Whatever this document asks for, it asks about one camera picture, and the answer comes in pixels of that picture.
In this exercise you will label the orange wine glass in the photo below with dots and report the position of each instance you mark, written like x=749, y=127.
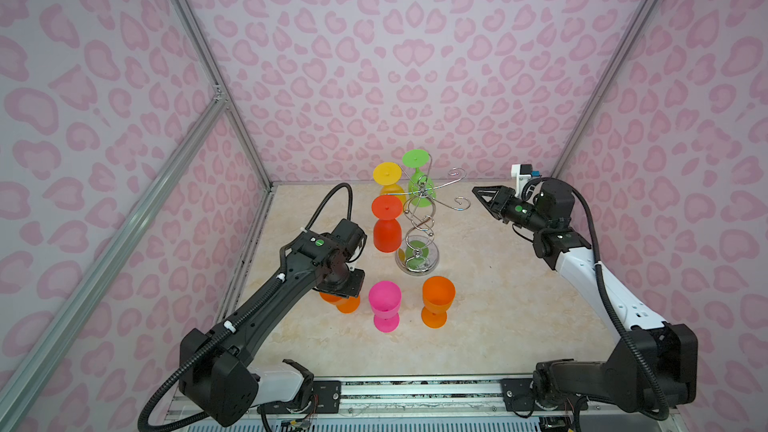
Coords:
x=438, y=294
x=345, y=305

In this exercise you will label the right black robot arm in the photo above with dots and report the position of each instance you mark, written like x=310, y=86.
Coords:
x=654, y=364

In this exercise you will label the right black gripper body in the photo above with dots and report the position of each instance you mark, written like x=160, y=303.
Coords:
x=521, y=212

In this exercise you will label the yellow wine glass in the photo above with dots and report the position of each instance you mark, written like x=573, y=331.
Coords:
x=387, y=175

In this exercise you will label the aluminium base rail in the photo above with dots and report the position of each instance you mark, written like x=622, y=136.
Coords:
x=444, y=403

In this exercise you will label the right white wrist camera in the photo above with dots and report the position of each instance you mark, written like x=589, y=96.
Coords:
x=520, y=174

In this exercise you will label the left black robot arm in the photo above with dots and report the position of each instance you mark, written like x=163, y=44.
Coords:
x=219, y=380

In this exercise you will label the chrome wire glass rack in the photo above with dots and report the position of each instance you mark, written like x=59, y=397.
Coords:
x=418, y=254

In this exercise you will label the red wine glass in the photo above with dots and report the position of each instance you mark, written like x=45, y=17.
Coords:
x=387, y=232

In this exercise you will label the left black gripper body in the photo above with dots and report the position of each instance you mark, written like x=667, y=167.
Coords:
x=352, y=285

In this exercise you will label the green wine glass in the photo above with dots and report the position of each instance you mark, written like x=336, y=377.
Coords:
x=420, y=186

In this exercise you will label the pink wine glass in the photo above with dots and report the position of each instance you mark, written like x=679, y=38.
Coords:
x=385, y=300

